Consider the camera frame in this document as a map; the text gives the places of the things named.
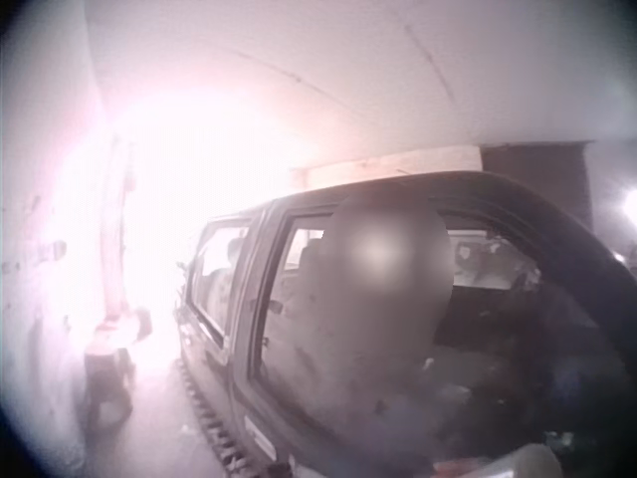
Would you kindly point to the dark car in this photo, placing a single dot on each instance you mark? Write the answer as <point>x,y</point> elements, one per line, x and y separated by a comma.
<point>234,318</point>

